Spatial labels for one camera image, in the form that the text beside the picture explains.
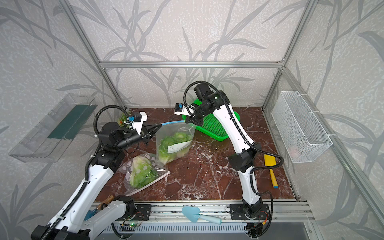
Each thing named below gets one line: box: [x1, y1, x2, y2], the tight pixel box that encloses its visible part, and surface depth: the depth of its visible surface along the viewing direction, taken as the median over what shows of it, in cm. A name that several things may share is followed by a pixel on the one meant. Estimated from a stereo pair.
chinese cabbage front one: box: [158, 136, 179, 165], surface depth 81 cm
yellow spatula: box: [264, 154, 279, 189], surface depth 86 cm
